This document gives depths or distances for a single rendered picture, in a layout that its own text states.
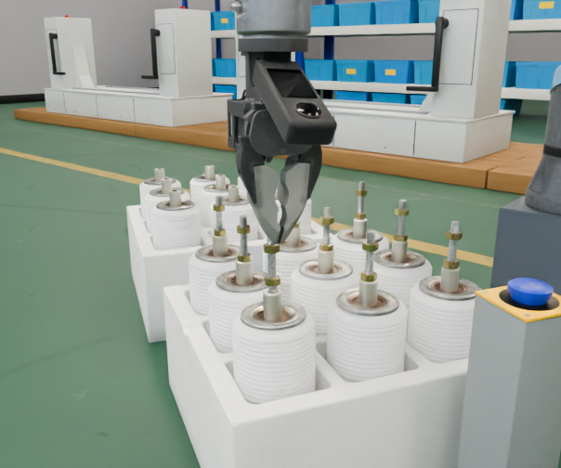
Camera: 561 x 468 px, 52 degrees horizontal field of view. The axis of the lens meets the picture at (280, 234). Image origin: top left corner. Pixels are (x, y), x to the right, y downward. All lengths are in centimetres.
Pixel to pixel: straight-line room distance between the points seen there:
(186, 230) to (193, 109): 287
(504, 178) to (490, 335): 194
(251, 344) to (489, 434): 26
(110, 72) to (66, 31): 289
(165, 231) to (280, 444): 59
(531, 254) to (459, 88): 177
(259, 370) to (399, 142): 222
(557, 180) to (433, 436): 45
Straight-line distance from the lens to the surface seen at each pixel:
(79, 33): 513
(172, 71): 392
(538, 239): 100
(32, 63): 740
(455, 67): 272
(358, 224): 94
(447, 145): 268
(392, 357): 71
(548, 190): 100
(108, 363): 112
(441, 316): 74
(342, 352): 70
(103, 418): 98
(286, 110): 52
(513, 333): 58
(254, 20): 59
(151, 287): 113
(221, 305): 74
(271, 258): 64
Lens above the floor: 54
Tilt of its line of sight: 17 degrees down
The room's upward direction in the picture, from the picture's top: straight up
